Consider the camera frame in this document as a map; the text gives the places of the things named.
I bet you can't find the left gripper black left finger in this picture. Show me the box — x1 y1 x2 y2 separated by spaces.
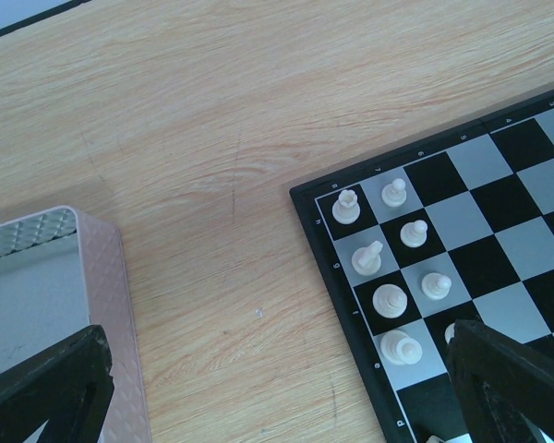
0 325 114 442

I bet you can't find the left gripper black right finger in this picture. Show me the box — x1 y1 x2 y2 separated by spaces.
447 319 554 442

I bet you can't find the silver tin lid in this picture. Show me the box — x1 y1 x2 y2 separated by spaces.
0 206 151 442

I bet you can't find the black silver chess board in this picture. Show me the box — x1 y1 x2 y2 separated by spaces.
290 90 554 442

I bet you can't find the white bishop chess piece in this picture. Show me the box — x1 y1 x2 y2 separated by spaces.
372 283 408 318

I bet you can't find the white knight chess piece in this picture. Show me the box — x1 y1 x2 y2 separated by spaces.
352 240 383 276

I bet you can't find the white rook chess piece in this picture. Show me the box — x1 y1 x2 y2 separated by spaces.
331 189 361 225

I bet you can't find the white pawn on e-file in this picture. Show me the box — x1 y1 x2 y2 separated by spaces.
444 322 455 344

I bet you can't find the white pawn on f-file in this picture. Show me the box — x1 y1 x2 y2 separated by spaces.
421 272 452 301

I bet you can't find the white pawn on g-file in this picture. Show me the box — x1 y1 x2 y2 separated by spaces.
400 220 428 248

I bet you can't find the white pawn on h-file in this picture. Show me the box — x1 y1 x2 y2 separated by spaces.
381 178 406 208

